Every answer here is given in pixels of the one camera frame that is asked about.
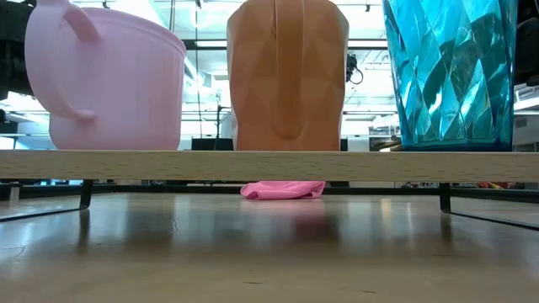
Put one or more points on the orange faceted mug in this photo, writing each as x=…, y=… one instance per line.
x=286, y=84

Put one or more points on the small pink plastic mug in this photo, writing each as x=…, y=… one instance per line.
x=118, y=84

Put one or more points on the teal faceted plastic tumbler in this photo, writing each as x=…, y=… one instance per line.
x=455, y=76

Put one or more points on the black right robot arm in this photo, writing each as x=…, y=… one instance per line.
x=528, y=46

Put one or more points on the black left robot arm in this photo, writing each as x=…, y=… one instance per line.
x=12, y=50

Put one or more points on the clear acrylic tray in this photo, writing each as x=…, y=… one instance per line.
x=269, y=166

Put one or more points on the pink cloth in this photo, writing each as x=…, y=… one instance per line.
x=282, y=190

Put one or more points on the row of black panels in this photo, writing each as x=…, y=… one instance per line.
x=210, y=144

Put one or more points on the black background station frame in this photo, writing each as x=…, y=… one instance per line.
x=219, y=122

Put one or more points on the black metal rig frame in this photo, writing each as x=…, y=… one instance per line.
x=210, y=43

